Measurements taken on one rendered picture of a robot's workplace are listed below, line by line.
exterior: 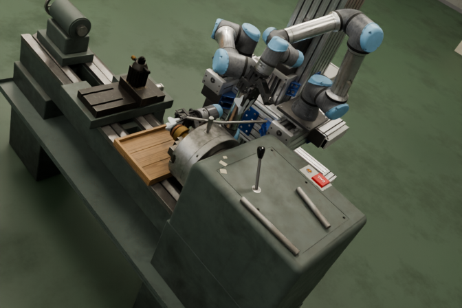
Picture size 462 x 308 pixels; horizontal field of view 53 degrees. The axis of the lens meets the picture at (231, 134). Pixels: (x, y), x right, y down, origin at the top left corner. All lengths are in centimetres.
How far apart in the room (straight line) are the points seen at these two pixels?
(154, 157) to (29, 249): 103
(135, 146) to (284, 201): 86
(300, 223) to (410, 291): 216
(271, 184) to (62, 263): 150
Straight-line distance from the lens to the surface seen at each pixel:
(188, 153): 195
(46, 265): 290
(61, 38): 278
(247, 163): 188
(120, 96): 247
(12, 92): 308
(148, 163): 226
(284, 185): 187
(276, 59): 188
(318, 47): 257
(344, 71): 224
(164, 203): 214
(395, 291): 374
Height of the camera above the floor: 243
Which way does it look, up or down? 36 degrees down
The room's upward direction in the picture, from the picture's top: 24 degrees clockwise
